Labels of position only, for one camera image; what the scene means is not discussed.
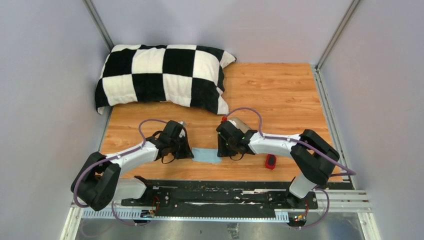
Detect light blue cleaning cloth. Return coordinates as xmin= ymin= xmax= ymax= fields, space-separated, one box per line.
xmin=192 ymin=147 xmax=222 ymax=164

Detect beige plaid glasses case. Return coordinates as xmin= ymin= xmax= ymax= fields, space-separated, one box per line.
xmin=230 ymin=116 xmax=251 ymax=134

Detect red sunglasses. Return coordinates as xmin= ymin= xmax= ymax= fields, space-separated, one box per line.
xmin=264 ymin=154 xmax=277 ymax=170

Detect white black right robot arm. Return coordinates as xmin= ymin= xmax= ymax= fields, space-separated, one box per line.
xmin=216 ymin=120 xmax=340 ymax=209

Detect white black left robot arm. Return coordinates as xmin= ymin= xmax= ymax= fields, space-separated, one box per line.
xmin=70 ymin=120 xmax=194 ymax=211

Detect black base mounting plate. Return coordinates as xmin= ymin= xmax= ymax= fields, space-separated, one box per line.
xmin=119 ymin=180 xmax=318 ymax=219

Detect black and white checkered pillow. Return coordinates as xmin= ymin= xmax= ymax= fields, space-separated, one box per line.
xmin=94 ymin=44 xmax=237 ymax=115

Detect aluminium rail frame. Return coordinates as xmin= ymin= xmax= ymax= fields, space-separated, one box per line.
xmin=59 ymin=190 xmax=381 ymax=240

